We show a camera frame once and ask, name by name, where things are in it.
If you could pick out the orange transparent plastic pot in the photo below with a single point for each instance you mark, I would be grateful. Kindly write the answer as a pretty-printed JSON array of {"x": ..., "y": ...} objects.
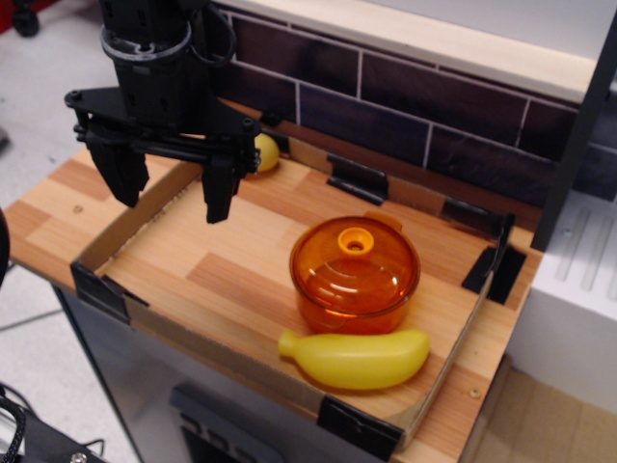
[{"x": 354, "y": 308}]

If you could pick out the black office chair base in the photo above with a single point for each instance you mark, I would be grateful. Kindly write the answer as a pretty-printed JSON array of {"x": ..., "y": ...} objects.
[{"x": 25, "y": 19}]

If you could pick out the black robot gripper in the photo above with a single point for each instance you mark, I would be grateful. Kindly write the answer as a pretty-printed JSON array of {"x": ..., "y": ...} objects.
[{"x": 163, "y": 105}]

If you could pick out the grey upright post right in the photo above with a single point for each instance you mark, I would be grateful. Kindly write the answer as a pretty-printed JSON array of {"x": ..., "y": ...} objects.
[{"x": 575, "y": 148}]

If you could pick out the yellow plastic potato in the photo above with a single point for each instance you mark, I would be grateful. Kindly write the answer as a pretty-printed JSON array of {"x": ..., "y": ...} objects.
[{"x": 269, "y": 153}]

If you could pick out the white toy sink counter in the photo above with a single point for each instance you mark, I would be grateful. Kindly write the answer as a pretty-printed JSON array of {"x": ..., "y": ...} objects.
[{"x": 566, "y": 334}]

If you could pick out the yellow plastic banana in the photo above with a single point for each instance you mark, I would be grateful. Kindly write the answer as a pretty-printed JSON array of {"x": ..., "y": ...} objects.
[{"x": 356, "y": 362}]

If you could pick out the cardboard fence with black tape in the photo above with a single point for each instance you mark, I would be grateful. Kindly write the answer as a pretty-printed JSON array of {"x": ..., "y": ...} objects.
[{"x": 181, "y": 319}]

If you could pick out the grey toy oven front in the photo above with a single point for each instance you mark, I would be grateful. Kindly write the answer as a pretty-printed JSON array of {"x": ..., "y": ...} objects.
[{"x": 209, "y": 437}]

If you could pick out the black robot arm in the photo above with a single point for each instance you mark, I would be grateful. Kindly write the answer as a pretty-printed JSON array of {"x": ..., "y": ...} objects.
[{"x": 132, "y": 14}]

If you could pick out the orange transparent pot lid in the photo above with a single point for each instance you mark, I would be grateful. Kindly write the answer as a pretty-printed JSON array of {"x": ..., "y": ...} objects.
[{"x": 354, "y": 263}]

